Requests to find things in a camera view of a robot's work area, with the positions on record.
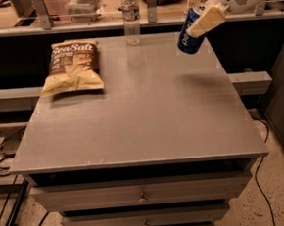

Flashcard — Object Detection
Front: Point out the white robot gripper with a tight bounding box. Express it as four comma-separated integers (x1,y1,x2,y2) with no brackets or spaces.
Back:
188,0,262,37

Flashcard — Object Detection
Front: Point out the blue pepsi can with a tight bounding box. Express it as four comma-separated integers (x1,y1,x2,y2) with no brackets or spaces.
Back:
177,3,206,55

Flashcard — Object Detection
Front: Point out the clear plastic water bottle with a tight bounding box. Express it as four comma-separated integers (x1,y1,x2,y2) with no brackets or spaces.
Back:
120,0,141,45

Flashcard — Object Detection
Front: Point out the clear plastic container background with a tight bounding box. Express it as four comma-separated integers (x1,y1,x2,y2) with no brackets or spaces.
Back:
64,0,102,23

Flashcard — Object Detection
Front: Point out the grey metal drawer cabinet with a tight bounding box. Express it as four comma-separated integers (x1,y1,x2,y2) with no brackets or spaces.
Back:
11,33,268,218

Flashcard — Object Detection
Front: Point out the sea salt chips bag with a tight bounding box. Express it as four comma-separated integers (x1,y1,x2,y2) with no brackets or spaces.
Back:
40,40,105,96

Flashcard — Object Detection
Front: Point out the middle grey drawer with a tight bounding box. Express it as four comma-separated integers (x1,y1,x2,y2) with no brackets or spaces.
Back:
61,203,230,226

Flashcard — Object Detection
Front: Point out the top grey drawer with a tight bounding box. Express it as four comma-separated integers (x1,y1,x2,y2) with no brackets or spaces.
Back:
30,171,252,212

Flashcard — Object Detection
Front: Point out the grey metal shelf rail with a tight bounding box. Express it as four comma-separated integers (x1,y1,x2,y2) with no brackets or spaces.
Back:
0,0,284,37

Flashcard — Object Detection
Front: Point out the black cable right floor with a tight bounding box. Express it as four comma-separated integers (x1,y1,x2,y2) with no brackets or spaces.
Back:
249,116,278,226

